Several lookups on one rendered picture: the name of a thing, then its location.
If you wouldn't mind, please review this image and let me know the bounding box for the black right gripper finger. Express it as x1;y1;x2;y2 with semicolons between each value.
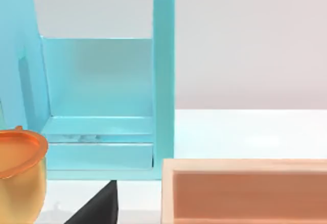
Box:
63;180;120;224

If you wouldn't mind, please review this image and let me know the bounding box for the light blue rack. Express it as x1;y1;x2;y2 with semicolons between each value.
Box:
0;0;176;181

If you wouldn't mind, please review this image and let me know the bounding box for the orange and yellow cup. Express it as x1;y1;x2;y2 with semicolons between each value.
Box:
0;125;49;224

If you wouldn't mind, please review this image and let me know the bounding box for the salmon-coloured shallow box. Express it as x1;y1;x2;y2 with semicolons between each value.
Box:
160;158;327;224

